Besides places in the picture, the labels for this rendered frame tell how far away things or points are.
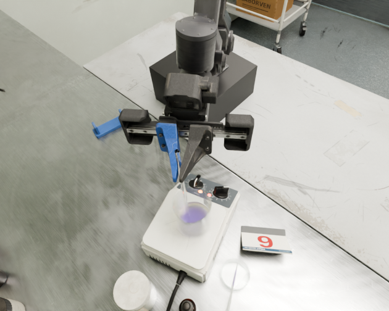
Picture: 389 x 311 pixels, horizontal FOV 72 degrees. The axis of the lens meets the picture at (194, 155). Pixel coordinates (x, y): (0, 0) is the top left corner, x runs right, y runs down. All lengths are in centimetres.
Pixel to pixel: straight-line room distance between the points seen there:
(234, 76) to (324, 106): 28
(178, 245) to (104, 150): 36
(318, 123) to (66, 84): 78
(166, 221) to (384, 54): 269
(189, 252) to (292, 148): 39
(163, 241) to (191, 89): 28
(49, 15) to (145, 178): 138
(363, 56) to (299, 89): 201
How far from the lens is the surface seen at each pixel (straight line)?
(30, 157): 83
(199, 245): 48
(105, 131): 77
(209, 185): 59
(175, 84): 34
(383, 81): 266
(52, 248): 66
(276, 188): 65
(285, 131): 75
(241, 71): 76
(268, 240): 57
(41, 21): 186
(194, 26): 40
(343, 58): 278
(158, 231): 50
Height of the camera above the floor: 145
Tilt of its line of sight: 54 degrees down
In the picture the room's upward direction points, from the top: 5 degrees counter-clockwise
